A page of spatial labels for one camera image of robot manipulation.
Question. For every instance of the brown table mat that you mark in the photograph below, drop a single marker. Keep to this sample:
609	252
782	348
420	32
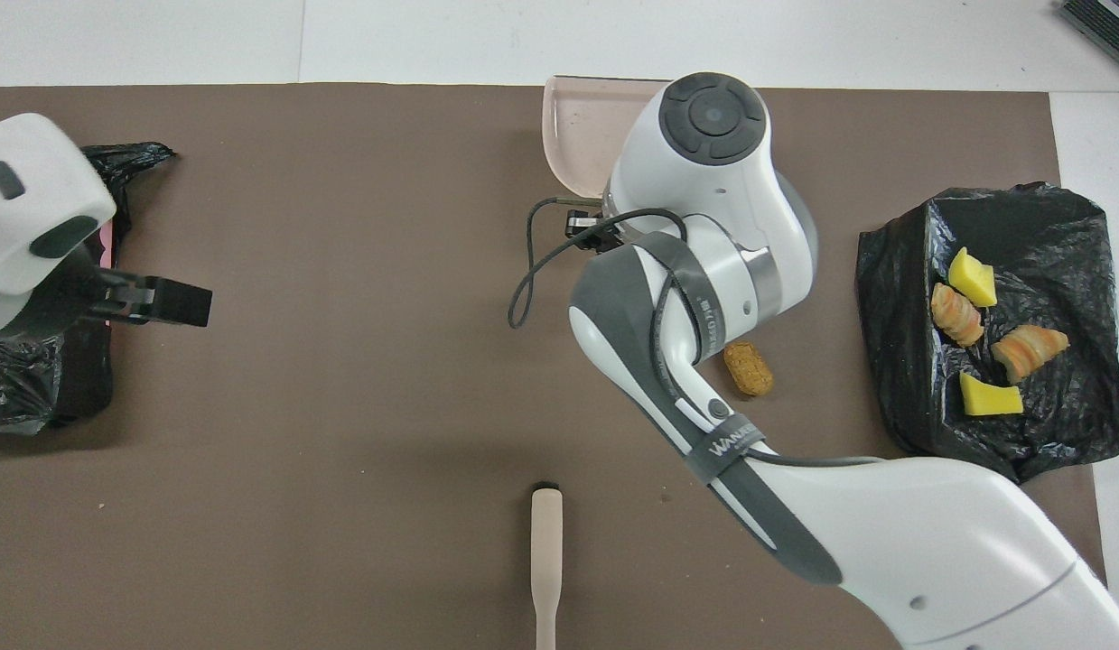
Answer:
342	271

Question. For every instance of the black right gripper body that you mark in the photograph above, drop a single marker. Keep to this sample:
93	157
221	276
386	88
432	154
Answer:
613	239

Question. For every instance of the black plastic trash bag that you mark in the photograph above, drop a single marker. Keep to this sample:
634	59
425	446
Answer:
1065	253
35	379

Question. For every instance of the brown breaded nugget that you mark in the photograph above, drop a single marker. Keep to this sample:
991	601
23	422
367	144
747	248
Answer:
749	368

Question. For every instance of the small yellow sponge piece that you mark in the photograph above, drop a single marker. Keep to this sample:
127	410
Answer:
972	280

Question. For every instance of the dark grey ribbed panel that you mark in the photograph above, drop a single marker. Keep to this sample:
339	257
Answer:
1105	23

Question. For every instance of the beige croissant chunk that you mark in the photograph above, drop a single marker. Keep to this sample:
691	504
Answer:
1024	350

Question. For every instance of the notched yellow sponge piece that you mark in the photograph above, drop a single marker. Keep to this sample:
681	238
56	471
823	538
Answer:
988	397

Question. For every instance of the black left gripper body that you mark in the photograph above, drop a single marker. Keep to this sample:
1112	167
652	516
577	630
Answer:
71	293

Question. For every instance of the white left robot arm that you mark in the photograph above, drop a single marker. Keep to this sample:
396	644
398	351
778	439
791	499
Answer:
44	181

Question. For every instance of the pink plastic bin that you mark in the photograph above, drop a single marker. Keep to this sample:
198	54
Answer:
108	253

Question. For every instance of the beige hand brush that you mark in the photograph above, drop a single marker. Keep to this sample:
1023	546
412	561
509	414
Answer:
546	542

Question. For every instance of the beige plastic dustpan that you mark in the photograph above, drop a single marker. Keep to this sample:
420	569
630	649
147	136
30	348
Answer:
577	135

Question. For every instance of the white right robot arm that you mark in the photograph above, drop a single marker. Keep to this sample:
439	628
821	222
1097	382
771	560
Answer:
704	181

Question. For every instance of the golden brown croissant piece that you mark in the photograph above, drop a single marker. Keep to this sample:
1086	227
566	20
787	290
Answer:
956	316

